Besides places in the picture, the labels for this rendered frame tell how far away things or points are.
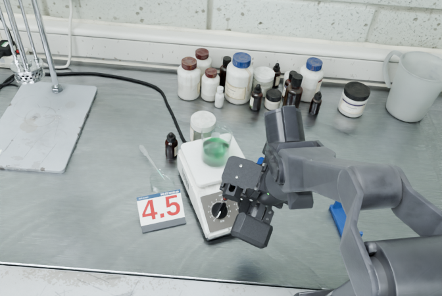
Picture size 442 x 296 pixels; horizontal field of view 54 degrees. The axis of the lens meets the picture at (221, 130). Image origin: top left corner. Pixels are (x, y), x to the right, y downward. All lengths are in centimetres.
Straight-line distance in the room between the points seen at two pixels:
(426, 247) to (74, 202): 75
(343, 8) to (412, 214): 89
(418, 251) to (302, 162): 21
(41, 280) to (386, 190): 66
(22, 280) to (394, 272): 70
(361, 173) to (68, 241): 66
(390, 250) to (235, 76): 83
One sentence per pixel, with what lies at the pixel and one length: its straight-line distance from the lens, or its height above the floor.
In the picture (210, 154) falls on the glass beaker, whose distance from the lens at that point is 85.
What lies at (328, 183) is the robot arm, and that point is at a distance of 45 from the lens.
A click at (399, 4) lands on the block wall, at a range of 127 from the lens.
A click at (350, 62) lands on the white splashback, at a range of 128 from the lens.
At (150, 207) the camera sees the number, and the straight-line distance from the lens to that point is 91.
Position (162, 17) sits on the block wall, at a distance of 124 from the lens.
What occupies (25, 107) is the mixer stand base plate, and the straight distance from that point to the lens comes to 120.
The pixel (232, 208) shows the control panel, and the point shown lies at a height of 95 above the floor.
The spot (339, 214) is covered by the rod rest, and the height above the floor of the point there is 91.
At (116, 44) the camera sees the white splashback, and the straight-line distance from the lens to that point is 127.
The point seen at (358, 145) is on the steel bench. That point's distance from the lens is 114.
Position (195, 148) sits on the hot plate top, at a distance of 92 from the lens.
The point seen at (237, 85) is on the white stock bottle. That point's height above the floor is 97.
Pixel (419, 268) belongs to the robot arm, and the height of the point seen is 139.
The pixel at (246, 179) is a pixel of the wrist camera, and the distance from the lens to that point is 68.
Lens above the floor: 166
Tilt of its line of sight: 44 degrees down
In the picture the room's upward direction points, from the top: 5 degrees clockwise
